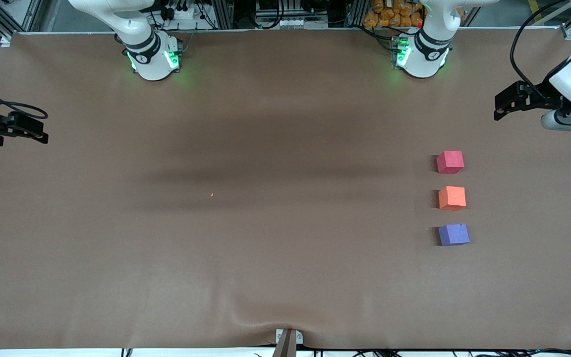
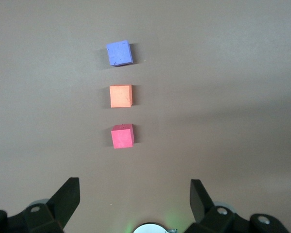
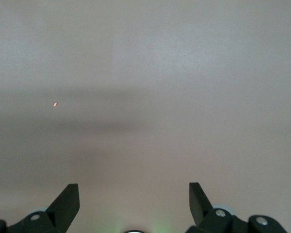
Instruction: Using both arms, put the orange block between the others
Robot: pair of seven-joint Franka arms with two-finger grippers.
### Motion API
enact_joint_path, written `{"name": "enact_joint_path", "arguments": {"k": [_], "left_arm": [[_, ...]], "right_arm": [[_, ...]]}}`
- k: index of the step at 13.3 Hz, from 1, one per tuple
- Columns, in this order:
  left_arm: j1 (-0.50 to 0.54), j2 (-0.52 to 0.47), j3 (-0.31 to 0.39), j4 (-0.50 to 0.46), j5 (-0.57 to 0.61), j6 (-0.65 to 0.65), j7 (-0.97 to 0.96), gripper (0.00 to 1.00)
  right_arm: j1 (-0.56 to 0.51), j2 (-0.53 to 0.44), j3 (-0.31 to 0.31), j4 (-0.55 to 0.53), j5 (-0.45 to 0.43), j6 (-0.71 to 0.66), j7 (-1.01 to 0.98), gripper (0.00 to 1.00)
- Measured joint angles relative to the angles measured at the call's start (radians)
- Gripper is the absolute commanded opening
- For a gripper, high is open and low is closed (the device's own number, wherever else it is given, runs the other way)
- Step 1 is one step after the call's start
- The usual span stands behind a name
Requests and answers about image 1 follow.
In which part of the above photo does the orange foam block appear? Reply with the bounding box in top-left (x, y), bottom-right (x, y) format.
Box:
top-left (438, 186), bottom-right (467, 211)

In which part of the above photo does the metal table edge clamp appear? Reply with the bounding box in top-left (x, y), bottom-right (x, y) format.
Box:
top-left (275, 328), bottom-right (304, 357)

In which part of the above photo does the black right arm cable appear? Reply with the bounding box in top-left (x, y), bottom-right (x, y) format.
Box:
top-left (0, 77), bottom-right (49, 119)

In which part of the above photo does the red foam block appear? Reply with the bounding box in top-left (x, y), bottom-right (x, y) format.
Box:
top-left (436, 151), bottom-right (465, 175)

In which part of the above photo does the brown table mat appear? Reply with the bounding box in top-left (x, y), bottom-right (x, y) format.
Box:
top-left (0, 27), bottom-right (571, 350)

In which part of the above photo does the pile of orange packets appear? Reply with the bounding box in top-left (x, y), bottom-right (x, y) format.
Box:
top-left (363, 0), bottom-right (425, 29)

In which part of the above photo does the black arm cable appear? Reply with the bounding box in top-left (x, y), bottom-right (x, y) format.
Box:
top-left (510, 0), bottom-right (571, 92)
top-left (0, 77), bottom-right (49, 119)

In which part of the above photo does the white power strip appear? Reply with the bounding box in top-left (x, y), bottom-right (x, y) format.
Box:
top-left (163, 4), bottom-right (198, 21)

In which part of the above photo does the purple foam block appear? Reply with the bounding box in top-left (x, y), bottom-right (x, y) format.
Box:
top-left (438, 224), bottom-right (470, 246)

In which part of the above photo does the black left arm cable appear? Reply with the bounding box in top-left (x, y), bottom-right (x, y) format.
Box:
top-left (510, 0), bottom-right (571, 92)

